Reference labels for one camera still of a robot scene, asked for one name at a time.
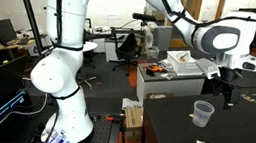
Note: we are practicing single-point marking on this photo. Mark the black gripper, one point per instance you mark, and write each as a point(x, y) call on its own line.
point(226, 78)

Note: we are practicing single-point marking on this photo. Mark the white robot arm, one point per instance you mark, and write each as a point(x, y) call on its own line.
point(67, 73)

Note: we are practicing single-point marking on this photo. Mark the clear plastic cup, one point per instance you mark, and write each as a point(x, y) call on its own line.
point(202, 117)

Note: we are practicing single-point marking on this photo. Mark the white plastic bin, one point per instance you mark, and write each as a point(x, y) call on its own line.
point(182, 67)

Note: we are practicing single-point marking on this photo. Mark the white sided side table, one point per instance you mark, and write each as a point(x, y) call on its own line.
point(156, 85)

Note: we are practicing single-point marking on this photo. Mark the orange hand tool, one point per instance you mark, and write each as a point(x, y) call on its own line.
point(155, 68)

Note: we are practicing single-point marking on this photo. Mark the translucent waste bin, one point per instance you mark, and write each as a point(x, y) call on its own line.
point(153, 52)

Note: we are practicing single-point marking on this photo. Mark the black monitor on desk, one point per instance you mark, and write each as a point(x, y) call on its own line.
point(251, 9)

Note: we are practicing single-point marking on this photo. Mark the printed cardboard box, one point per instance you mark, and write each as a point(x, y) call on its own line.
point(133, 119)

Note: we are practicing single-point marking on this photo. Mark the white crumpled plastic bag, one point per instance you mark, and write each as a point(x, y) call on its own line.
point(129, 103)

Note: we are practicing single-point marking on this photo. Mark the wooden door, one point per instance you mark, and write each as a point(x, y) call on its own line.
point(197, 0)

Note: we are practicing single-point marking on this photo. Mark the red black clamp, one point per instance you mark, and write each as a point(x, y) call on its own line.
point(113, 117)

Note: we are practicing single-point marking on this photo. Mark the black perforated breadboard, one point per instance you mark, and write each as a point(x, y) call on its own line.
point(102, 135)

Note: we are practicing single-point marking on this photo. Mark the white round stool seat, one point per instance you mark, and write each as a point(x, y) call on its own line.
point(91, 47)

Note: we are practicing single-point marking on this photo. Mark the black slanted pole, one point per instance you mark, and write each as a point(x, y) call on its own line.
point(26, 3)

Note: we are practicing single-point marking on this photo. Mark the black camera bar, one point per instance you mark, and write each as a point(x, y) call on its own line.
point(144, 17)

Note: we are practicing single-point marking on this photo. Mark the aluminium extrusion frame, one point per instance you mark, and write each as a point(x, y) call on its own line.
point(113, 136)

